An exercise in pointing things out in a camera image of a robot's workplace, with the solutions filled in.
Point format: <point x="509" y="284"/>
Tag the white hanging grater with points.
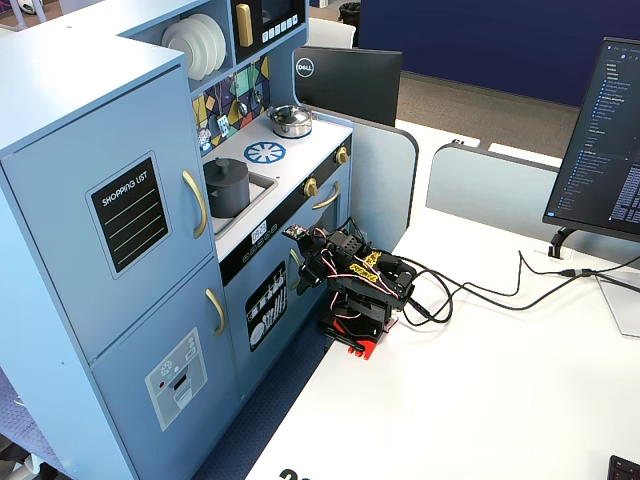
<point x="223" y="125"/>

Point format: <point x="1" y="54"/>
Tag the white toy plate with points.
<point x="202" y="47"/>
<point x="219" y="42"/>
<point x="180" y="52"/>

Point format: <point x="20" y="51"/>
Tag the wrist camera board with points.
<point x="294" y="232"/>

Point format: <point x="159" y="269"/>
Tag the white chair back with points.
<point x="330" y="34"/>

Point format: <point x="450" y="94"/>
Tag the dark gray pot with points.
<point x="229" y="197"/>

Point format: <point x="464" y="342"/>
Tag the shiny steel spoon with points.
<point x="258" y="99"/>

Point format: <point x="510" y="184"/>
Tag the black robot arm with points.
<point x="365" y="287"/>

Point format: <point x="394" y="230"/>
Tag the shiny round skimmer utensil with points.
<point x="203" y="137"/>

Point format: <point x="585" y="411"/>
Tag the black Dell monitor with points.
<point x="350" y="85"/>

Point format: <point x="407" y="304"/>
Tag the low gray desk divider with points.
<point x="490" y="195"/>

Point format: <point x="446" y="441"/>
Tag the curved gray desk divider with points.
<point x="380" y="175"/>

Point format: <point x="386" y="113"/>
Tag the silver monitor base plate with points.
<point x="622" y="305"/>

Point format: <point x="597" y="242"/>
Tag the shiny steel toy pot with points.
<point x="292" y="130"/>

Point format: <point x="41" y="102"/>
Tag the blue toy kitchen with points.
<point x="100" y="125"/>

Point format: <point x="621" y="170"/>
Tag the gold stove knob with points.
<point x="342" y="155"/>
<point x="310" y="187"/>

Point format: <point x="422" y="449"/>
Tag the shiny steel ladle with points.
<point x="242" y="107"/>

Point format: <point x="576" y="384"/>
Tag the black keyboard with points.
<point x="625" y="470"/>

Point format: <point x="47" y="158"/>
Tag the silver toy sink basin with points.
<point x="262" y="187"/>

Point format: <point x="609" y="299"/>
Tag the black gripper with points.
<point x="306" y="272"/>

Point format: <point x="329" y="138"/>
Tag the red robot base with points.
<point x="367" y="345"/>

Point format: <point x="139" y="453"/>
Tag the shiny steel pot lid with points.
<point x="289" y="115"/>

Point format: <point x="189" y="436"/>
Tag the monitor showing code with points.
<point x="600" y="140"/>

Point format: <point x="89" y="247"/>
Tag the black trash bin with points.
<point x="350" y="12"/>

